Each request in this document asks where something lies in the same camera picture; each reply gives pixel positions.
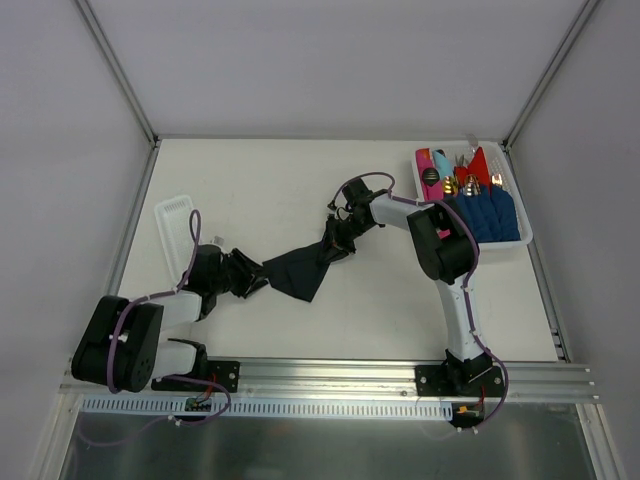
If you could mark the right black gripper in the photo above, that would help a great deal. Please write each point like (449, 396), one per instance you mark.
(335, 239)

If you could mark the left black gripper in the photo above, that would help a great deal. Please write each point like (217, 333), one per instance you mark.
(242, 276)

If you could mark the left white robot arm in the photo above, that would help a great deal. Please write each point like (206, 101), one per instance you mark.
(121, 347)

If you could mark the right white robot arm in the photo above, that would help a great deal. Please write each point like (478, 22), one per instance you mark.
(446, 252)

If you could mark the cyan rolled napkin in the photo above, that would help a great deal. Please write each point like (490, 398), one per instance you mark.
(442, 164)

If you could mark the red rolled napkin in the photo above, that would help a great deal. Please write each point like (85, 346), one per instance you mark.
(476, 167)

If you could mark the small white utensil tray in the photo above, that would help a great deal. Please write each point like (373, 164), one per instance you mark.
(173, 222)

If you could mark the large white basket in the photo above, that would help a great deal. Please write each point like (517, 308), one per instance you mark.
(501, 176)

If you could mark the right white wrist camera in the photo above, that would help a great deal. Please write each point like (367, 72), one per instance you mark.
(337, 211)

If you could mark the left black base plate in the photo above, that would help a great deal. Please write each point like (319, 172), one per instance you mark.
(223, 372)

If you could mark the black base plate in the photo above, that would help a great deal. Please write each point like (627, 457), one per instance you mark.
(223, 372)
(445, 381)

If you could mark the aluminium mounting rail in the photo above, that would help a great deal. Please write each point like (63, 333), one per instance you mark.
(537, 382)

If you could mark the white slotted cable duct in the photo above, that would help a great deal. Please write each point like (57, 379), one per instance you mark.
(270, 408)

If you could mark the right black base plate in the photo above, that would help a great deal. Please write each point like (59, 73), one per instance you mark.
(445, 381)

